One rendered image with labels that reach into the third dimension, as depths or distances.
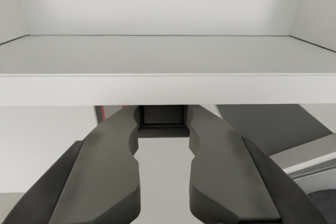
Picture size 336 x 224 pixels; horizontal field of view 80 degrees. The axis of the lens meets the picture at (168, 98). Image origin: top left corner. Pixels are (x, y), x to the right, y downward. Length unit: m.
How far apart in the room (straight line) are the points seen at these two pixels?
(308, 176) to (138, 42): 0.39
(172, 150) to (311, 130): 0.97
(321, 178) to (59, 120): 0.46
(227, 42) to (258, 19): 0.04
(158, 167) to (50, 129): 1.19
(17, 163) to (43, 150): 0.06
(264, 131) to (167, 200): 1.32
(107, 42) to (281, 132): 0.48
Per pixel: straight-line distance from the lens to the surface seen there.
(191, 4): 0.18
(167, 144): 1.35
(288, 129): 0.57
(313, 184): 0.48
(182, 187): 1.67
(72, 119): 0.34
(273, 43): 0.18
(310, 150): 0.48
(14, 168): 0.45
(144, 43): 0.16
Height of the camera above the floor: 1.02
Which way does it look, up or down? 62 degrees down
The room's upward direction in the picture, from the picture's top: 176 degrees clockwise
